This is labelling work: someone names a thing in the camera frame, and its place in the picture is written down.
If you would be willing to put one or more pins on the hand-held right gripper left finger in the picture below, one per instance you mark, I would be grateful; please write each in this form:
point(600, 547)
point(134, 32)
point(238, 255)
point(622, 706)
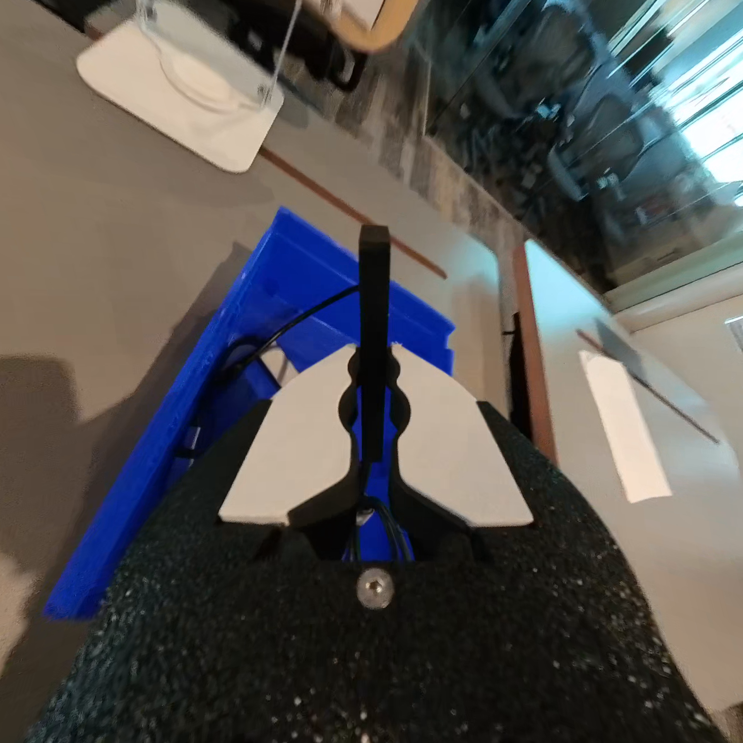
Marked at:
point(290, 447)

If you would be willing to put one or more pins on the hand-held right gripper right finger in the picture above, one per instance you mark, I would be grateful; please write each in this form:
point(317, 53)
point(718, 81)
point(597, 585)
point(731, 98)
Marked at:
point(453, 458)

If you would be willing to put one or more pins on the blue plastic bin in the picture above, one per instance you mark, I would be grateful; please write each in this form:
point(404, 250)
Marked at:
point(168, 458)

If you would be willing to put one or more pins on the black slab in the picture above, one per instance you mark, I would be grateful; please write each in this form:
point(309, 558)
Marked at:
point(374, 325)

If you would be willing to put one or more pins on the clear acrylic stand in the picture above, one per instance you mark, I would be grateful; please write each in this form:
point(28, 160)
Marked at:
point(215, 87)

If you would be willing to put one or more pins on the white square base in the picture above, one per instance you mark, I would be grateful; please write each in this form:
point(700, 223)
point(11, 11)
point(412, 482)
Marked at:
point(145, 98)

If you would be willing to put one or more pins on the tan round wooden seat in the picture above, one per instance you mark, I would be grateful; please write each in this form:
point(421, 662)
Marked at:
point(371, 29)

